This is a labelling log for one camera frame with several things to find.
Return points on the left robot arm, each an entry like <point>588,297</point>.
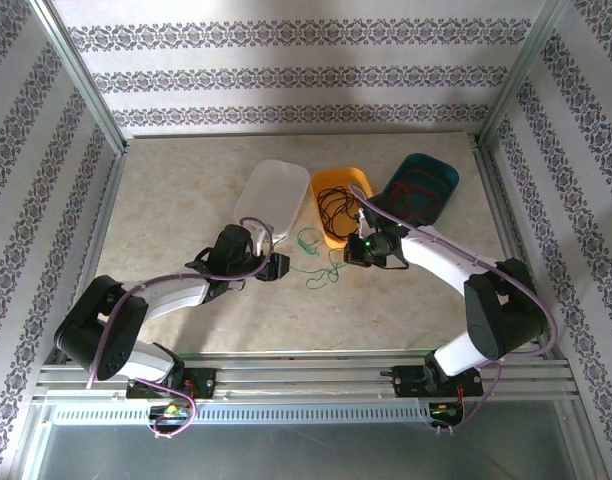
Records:
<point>101,325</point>

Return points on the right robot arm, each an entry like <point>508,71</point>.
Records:
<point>491,320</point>

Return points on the white plastic bin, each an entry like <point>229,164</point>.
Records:
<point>276,195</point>

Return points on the orange plastic bin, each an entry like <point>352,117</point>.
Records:
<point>346,177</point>

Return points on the teal plastic bin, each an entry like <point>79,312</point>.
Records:
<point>448,185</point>

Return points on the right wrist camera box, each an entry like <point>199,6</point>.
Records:
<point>361,220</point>

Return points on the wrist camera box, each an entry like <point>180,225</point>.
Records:
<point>361,220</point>
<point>260,240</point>

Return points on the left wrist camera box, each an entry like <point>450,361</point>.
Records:
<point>260,240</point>

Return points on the aluminium side rail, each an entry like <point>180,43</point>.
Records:
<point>496,200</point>
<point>106,210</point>

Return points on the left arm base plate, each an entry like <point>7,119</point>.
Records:
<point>203,382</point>

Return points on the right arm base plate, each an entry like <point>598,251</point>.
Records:
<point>408,382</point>

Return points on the aluminium mounting rail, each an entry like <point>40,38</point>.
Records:
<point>306,375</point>

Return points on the aluminium frame post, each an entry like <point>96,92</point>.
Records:
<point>81,80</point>
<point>523,75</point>

